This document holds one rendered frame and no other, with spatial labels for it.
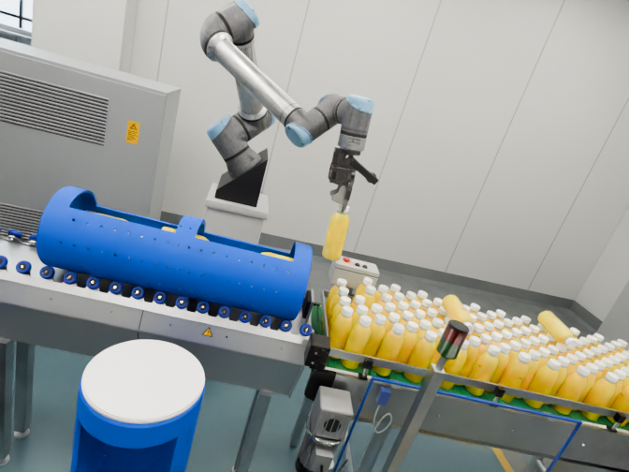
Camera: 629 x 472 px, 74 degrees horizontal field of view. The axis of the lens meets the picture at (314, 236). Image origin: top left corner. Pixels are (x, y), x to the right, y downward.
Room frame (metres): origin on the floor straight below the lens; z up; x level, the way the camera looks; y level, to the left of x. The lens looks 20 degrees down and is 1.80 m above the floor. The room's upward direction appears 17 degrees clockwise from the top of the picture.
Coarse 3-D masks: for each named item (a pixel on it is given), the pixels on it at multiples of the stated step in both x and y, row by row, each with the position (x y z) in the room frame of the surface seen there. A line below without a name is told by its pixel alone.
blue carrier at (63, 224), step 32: (64, 192) 1.25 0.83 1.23; (64, 224) 1.17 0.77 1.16; (96, 224) 1.19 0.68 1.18; (128, 224) 1.22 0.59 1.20; (160, 224) 1.45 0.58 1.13; (192, 224) 1.31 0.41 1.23; (64, 256) 1.15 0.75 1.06; (96, 256) 1.16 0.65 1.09; (128, 256) 1.18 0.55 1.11; (160, 256) 1.20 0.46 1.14; (192, 256) 1.22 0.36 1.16; (224, 256) 1.25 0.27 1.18; (256, 256) 1.28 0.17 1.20; (288, 256) 1.52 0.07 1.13; (160, 288) 1.22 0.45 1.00; (192, 288) 1.21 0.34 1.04; (224, 288) 1.22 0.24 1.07; (256, 288) 1.24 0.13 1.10; (288, 288) 1.25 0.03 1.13
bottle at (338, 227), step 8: (336, 216) 1.38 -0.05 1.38; (344, 216) 1.38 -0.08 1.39; (336, 224) 1.37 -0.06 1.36; (344, 224) 1.37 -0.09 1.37; (328, 232) 1.38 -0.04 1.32; (336, 232) 1.36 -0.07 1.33; (344, 232) 1.38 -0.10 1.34; (328, 240) 1.37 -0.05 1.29; (336, 240) 1.36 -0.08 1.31; (344, 240) 1.39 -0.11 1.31; (328, 248) 1.37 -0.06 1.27; (336, 248) 1.36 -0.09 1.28; (328, 256) 1.36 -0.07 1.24; (336, 256) 1.37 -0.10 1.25
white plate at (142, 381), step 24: (96, 360) 0.79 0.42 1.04; (120, 360) 0.82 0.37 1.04; (144, 360) 0.84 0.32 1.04; (168, 360) 0.87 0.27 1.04; (192, 360) 0.89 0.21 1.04; (96, 384) 0.72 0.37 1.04; (120, 384) 0.74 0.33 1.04; (144, 384) 0.77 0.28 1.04; (168, 384) 0.79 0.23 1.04; (192, 384) 0.81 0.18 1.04; (96, 408) 0.67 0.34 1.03; (120, 408) 0.68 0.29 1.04; (144, 408) 0.70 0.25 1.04; (168, 408) 0.72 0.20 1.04
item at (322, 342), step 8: (312, 336) 1.22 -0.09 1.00; (320, 336) 1.23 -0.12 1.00; (328, 336) 1.24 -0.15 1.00; (312, 344) 1.17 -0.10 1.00; (320, 344) 1.19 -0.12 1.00; (328, 344) 1.20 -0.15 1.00; (304, 352) 1.23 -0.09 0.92; (312, 352) 1.17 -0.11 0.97; (320, 352) 1.16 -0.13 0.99; (328, 352) 1.18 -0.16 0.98; (304, 360) 1.19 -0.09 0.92; (312, 360) 1.17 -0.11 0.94; (320, 360) 1.18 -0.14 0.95; (312, 368) 1.19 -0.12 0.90; (320, 368) 1.18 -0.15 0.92
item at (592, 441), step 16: (320, 304) 1.63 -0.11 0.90; (320, 384) 1.19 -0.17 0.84; (336, 384) 1.20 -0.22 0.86; (352, 384) 1.21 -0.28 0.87; (368, 384) 1.21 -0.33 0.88; (352, 400) 1.21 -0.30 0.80; (592, 432) 1.34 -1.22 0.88; (608, 432) 1.35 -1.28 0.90; (624, 432) 1.37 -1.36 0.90; (336, 448) 1.64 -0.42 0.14; (576, 448) 1.33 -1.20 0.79; (592, 448) 1.34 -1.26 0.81; (608, 448) 1.35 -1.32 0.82; (624, 448) 1.36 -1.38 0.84; (576, 464) 1.36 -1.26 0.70; (592, 464) 1.39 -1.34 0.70; (608, 464) 1.36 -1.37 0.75; (624, 464) 1.37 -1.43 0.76
